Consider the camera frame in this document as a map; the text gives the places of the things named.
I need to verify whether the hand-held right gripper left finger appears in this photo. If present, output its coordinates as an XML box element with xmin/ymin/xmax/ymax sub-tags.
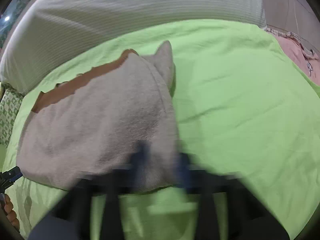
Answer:
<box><xmin>27</xmin><ymin>142</ymin><xmax>155</xmax><ymax>240</ymax></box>

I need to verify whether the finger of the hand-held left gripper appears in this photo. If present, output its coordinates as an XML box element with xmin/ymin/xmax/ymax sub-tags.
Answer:
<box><xmin>0</xmin><ymin>166</ymin><xmax>23</xmax><ymax>188</ymax></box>

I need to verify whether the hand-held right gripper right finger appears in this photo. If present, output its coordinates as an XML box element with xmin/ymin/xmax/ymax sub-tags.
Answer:
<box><xmin>175</xmin><ymin>152</ymin><xmax>288</xmax><ymax>240</ymax></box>

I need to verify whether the beige knit sweater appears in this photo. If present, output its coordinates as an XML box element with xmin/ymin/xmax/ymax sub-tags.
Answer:
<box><xmin>16</xmin><ymin>40</ymin><xmax>181</xmax><ymax>196</ymax></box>

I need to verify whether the person's left hand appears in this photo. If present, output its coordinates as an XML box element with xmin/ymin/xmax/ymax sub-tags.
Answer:
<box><xmin>3</xmin><ymin>194</ymin><xmax>21</xmax><ymax>231</ymax></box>

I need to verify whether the green checkered pillow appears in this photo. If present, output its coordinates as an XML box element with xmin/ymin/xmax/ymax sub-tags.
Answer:
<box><xmin>0</xmin><ymin>83</ymin><xmax>24</xmax><ymax>146</ymax></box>

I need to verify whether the green bed sheet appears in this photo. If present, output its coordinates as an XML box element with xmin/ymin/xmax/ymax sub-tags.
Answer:
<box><xmin>0</xmin><ymin>19</ymin><xmax>320</xmax><ymax>240</ymax></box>

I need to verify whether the white striped pillow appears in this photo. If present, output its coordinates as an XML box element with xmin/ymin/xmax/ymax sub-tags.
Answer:
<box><xmin>0</xmin><ymin>0</ymin><xmax>267</xmax><ymax>94</ymax></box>

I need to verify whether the pink blanket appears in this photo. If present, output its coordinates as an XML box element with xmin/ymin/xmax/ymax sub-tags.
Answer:
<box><xmin>264</xmin><ymin>27</ymin><xmax>320</xmax><ymax>87</ymax></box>

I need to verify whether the gold framed landscape painting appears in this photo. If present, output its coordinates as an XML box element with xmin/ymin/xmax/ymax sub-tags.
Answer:
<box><xmin>0</xmin><ymin>0</ymin><xmax>52</xmax><ymax>49</ymax></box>

